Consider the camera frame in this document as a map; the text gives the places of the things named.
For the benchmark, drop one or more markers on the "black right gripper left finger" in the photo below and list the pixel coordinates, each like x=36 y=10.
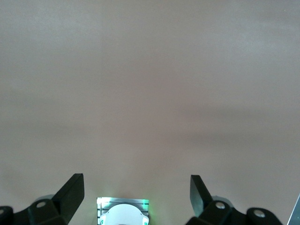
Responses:
x=70 y=197

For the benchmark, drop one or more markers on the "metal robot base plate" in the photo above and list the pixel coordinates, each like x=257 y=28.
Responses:
x=103 y=204

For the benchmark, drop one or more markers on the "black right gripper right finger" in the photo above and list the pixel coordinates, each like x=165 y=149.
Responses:
x=199 y=199

